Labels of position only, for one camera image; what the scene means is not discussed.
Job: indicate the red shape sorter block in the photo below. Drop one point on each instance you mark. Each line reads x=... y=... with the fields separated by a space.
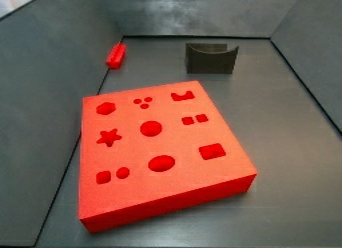
x=158 y=153

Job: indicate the black curved fixture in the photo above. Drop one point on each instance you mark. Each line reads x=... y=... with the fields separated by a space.
x=207 y=58

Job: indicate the red star prism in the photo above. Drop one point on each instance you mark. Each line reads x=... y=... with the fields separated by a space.
x=117 y=56

